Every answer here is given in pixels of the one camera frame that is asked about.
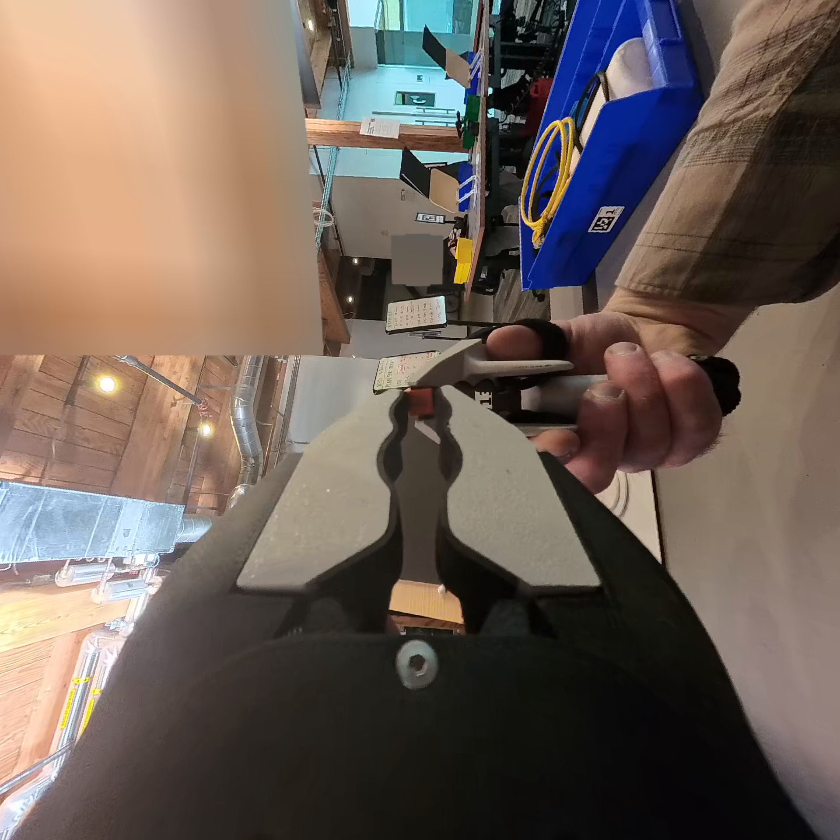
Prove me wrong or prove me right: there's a black board with tan back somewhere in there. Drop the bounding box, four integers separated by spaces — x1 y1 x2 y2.
422 25 475 88
399 147 460 212

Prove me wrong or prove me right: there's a silver ventilation duct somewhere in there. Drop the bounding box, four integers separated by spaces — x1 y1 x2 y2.
230 357 265 490

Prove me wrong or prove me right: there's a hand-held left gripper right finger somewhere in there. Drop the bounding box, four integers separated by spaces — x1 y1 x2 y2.
435 386 604 635

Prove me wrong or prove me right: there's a white roll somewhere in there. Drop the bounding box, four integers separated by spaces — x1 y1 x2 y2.
607 36 655 99

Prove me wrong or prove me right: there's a blue plastic bin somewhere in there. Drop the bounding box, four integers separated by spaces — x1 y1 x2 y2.
518 0 706 293

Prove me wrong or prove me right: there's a wooden beam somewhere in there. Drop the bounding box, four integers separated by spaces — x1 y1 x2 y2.
305 118 470 153

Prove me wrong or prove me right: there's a rectangular metal duct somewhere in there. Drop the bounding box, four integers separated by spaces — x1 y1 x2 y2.
0 481 214 567

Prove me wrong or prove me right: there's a long wooden work table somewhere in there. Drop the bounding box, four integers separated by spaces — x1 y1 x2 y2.
459 0 492 303

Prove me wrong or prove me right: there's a white board with writing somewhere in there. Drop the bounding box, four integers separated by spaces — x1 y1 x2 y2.
386 295 449 336
373 351 442 395

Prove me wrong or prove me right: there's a yellow cable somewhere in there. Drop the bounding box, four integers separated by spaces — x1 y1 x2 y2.
520 117 580 249

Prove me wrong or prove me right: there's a person's right hand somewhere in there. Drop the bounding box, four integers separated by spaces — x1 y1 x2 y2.
489 310 731 494

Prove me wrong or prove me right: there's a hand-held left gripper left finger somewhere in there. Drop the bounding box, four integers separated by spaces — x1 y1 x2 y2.
235 388 406 635

